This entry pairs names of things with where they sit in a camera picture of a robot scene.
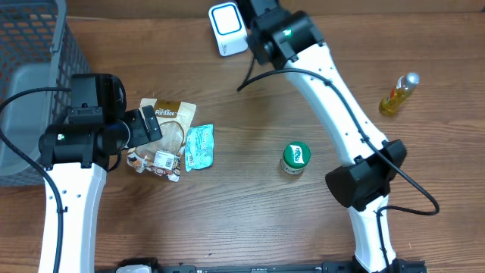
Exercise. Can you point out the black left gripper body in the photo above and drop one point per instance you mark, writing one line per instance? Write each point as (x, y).
(139, 133)

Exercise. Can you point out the beige brown snack packet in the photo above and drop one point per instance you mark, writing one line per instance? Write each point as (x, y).
(163, 157)

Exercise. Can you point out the teal snack packet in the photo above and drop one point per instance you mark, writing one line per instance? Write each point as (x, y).
(199, 151)

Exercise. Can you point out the green lid jar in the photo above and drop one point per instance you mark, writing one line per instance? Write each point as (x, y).
(295, 158)

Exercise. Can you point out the silver capped amber bottle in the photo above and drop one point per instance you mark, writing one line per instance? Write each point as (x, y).
(405, 86)

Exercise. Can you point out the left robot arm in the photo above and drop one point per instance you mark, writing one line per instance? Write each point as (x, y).
(75, 154)

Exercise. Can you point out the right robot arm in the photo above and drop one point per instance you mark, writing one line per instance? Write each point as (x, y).
(295, 46)

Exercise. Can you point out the white barcode scanner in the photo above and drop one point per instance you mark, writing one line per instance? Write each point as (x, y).
(229, 28)

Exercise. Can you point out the grey plastic shopping basket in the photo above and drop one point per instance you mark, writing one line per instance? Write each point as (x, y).
(38, 50)

